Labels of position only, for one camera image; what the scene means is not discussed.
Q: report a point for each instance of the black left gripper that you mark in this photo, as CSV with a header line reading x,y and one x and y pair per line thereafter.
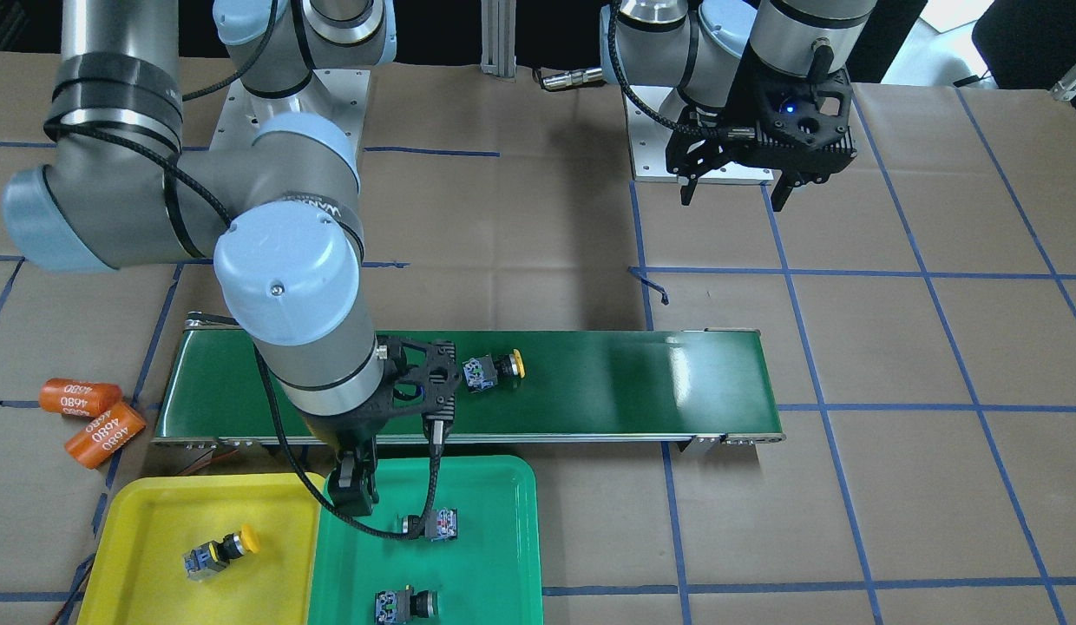
x,y
751,102

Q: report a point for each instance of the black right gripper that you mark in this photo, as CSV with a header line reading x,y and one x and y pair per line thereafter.
x,y
340,431

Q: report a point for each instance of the green push button moved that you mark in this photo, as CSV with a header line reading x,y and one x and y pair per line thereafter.
x,y
440,525

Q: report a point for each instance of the yellow push button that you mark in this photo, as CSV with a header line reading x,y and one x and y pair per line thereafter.
x,y
486,372
213,557

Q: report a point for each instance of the green push button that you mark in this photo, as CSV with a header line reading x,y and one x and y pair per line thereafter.
x,y
405,605

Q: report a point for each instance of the orange cylinder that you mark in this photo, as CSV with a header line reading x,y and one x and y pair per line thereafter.
x,y
104,435
77,397

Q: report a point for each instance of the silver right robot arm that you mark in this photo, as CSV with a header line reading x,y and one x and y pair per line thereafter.
x,y
277,215

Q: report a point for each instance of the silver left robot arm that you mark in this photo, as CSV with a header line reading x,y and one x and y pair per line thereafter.
x,y
696,48

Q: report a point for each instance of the green plastic tray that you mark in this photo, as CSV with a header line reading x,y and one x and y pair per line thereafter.
x,y
489,574

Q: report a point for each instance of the green conveyor belt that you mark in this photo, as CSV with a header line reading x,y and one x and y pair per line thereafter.
x,y
585,386

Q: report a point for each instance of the yellow plastic tray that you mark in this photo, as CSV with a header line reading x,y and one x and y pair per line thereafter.
x,y
138,576

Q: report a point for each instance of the aluminium frame post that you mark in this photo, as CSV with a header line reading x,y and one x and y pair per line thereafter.
x,y
497,34

